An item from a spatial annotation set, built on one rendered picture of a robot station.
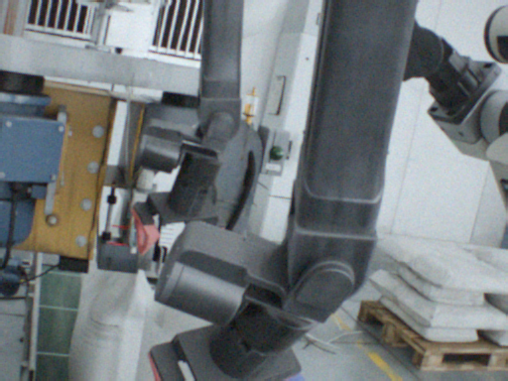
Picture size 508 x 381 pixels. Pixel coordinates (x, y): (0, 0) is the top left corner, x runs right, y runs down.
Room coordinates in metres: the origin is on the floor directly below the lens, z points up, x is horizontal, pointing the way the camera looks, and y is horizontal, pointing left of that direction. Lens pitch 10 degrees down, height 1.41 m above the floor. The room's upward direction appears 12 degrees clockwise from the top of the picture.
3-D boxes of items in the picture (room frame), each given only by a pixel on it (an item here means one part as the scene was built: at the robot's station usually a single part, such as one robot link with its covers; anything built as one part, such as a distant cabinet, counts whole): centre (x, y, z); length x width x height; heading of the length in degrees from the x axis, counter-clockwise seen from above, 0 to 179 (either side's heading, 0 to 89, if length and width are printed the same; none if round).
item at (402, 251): (4.05, -1.26, 0.56); 0.66 x 0.43 x 0.15; 106
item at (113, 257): (1.19, 0.23, 1.04); 0.08 x 0.06 x 0.05; 109
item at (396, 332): (3.97, -1.61, 0.07); 1.20 x 0.82 x 0.14; 111
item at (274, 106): (5.15, -0.05, 1.34); 0.24 x 0.04 x 0.32; 19
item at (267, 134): (1.29, -0.02, 1.29); 0.08 x 0.05 x 0.09; 19
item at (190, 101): (1.27, 0.16, 1.35); 0.09 x 0.09 x 0.03
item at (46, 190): (1.06, 0.35, 1.23); 0.28 x 0.07 x 0.16; 19
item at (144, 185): (1.14, 0.18, 1.14); 0.05 x 0.04 x 0.16; 109
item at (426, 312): (3.67, -1.40, 0.32); 0.66 x 0.43 x 0.15; 111
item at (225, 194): (1.35, 0.15, 1.21); 0.30 x 0.25 x 0.30; 19
